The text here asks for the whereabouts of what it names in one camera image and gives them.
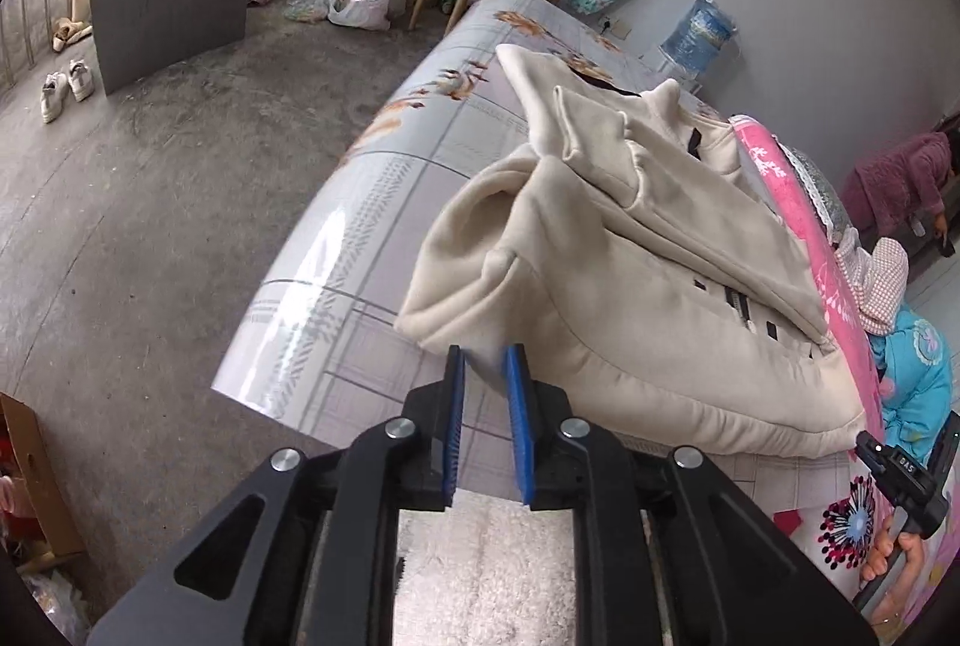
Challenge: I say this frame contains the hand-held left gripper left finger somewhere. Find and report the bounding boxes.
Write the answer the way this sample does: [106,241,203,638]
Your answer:
[86,344,467,646]

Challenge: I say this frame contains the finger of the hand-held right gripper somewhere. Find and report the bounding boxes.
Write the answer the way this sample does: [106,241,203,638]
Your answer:
[855,430,950,538]

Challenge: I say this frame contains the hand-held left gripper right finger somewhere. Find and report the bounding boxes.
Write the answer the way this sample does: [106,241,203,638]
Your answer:
[502,344,878,646]

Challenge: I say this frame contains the cream zip jacket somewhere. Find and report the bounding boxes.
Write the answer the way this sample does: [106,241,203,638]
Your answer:
[394,43,869,459]

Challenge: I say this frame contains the person's right hand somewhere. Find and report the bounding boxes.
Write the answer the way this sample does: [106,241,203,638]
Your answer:
[861,515,931,624]

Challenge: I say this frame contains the blue printed garment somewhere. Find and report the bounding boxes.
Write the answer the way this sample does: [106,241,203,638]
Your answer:
[870,307,955,459]

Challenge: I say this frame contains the white fluffy rug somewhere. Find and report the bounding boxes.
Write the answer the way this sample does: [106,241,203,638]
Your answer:
[394,492,593,646]

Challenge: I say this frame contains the pink checked cloth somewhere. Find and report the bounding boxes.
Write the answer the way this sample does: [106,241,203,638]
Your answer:
[832,233,910,336]

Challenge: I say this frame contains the pink floral blanket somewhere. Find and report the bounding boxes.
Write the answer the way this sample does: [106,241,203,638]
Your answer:
[731,115,901,587]

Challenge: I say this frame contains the grey lace pillow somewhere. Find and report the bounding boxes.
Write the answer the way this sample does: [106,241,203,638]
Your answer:
[776,139,860,242]

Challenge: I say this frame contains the white water dispenser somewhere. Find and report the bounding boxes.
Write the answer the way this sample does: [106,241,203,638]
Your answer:
[641,46,710,95]

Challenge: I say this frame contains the cardboard box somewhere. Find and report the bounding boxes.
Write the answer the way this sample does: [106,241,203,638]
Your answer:
[0,391,87,572]

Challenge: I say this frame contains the blue water jug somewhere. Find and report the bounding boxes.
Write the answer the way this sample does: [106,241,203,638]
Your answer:
[661,0,736,80]

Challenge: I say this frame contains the grey cabinet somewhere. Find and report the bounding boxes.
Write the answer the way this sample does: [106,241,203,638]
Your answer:
[88,0,254,95]

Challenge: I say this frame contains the beige slippers pair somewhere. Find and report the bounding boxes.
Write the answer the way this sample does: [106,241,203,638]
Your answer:
[52,19,95,53]

